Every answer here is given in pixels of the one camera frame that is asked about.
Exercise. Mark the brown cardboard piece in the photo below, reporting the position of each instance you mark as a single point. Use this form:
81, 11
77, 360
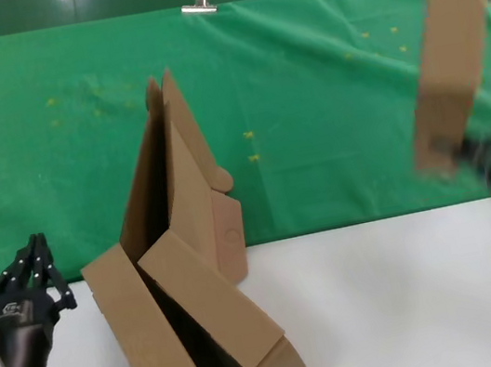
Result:
453, 45

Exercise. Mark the silver binder clip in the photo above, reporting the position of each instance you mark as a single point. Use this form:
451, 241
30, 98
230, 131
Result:
199, 3

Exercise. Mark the green table cloth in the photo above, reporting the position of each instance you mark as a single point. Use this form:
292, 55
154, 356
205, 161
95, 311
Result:
284, 106

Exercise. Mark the small yellow tape mark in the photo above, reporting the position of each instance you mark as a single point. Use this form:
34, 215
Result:
254, 158
248, 135

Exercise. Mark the brown cardboard paper box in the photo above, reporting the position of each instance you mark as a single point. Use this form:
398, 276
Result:
193, 324
203, 200

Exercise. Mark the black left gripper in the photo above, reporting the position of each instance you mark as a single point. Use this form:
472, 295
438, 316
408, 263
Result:
20, 343

